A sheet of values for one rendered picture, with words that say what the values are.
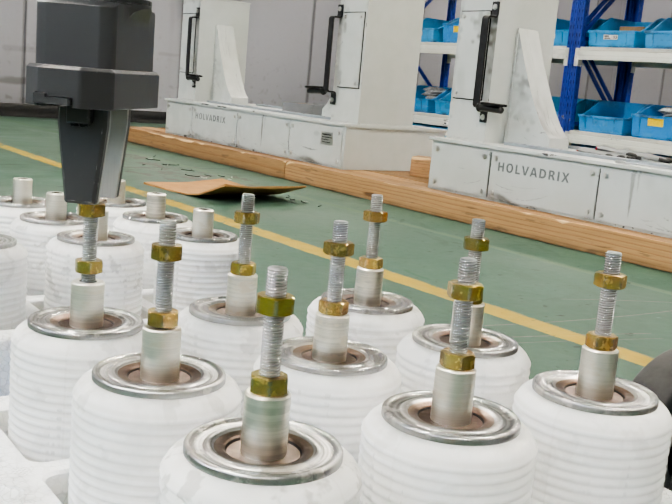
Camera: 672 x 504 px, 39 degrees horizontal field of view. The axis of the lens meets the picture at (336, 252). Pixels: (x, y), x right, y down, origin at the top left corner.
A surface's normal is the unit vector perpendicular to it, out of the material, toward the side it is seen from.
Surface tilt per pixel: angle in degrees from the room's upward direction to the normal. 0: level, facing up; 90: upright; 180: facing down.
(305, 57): 90
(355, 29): 90
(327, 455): 4
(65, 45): 90
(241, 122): 90
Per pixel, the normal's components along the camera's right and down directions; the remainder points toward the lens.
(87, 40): -0.11, 0.17
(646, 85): -0.80, 0.04
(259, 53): 0.59, 0.19
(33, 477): 0.09, -0.98
